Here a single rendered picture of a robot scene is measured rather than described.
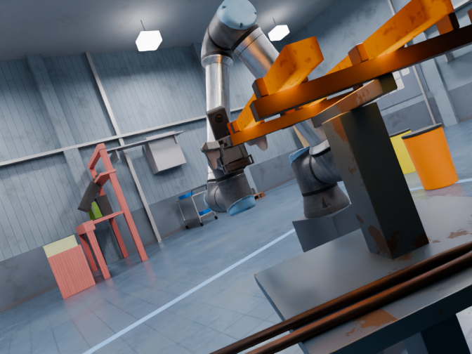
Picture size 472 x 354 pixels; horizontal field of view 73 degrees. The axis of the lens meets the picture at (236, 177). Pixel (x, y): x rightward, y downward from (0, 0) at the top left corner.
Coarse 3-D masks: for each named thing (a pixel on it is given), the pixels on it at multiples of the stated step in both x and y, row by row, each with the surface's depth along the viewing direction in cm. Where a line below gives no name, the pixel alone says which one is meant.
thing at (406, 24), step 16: (416, 0) 27; (432, 0) 27; (448, 0) 28; (400, 16) 30; (416, 16) 28; (432, 16) 27; (384, 32) 32; (400, 32) 30; (416, 32) 31; (368, 48) 35; (384, 48) 33; (288, 112) 62
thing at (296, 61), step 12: (288, 48) 27; (300, 48) 27; (312, 48) 27; (276, 60) 30; (288, 60) 27; (300, 60) 27; (312, 60) 27; (276, 72) 31; (288, 72) 28; (300, 72) 29; (276, 84) 32; (288, 84) 32; (252, 96) 41; (240, 120) 52; (252, 120) 47; (228, 132) 67
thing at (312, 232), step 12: (348, 204) 126; (300, 216) 138; (324, 216) 122; (336, 216) 119; (348, 216) 122; (300, 228) 133; (312, 228) 127; (324, 228) 122; (336, 228) 118; (348, 228) 121; (300, 240) 135; (312, 240) 129; (324, 240) 124; (396, 348) 122
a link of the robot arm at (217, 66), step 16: (208, 48) 112; (208, 64) 113; (224, 64) 113; (208, 80) 113; (224, 80) 112; (208, 96) 112; (224, 96) 111; (208, 128) 111; (208, 176) 109; (208, 192) 107; (208, 208) 111
